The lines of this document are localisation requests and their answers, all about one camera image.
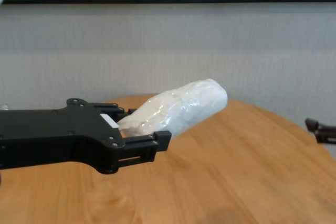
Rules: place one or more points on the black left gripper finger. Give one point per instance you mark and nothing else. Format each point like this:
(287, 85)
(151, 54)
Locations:
(147, 148)

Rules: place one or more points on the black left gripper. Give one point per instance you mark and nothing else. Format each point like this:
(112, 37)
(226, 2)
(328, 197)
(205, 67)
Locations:
(52, 137)

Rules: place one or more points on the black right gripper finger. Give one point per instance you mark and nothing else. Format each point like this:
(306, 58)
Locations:
(321, 130)

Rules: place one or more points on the white plastic-wrapped sandbag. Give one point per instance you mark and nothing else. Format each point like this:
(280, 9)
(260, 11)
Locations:
(183, 103)

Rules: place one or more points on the black horizontal wall rail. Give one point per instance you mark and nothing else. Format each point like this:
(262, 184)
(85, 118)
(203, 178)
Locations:
(168, 0)

